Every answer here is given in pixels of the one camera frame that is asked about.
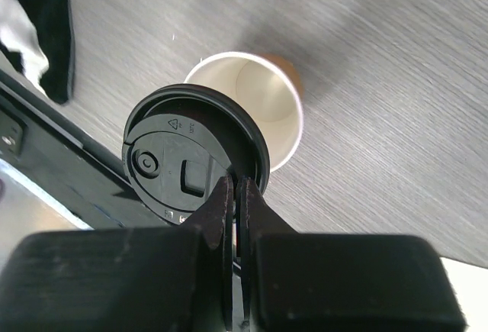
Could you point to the brown paper coffee cup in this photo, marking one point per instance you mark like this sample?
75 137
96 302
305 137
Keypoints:
268 88

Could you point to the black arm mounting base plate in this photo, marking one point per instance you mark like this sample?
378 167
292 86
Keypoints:
76 170

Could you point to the zebra print pillow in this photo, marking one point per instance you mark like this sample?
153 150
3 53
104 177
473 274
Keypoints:
37 40

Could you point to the black plastic cup lid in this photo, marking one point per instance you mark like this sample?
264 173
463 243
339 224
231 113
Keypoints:
180 139

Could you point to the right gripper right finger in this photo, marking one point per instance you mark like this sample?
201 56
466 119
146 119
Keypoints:
294 281

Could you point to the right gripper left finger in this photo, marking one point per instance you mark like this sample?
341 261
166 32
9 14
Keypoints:
127 279

